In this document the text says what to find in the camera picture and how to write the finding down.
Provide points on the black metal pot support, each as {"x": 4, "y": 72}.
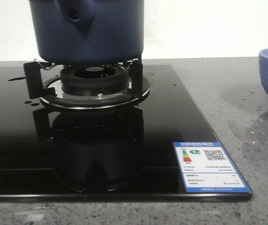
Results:
{"x": 51, "y": 94}

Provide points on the dark blue cooking pot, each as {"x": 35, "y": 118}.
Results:
{"x": 87, "y": 32}

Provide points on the black round gas burner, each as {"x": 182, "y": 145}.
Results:
{"x": 90, "y": 81}

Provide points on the blue white energy label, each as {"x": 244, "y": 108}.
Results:
{"x": 206, "y": 167}

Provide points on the black glass gas stove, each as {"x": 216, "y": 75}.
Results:
{"x": 124, "y": 154}

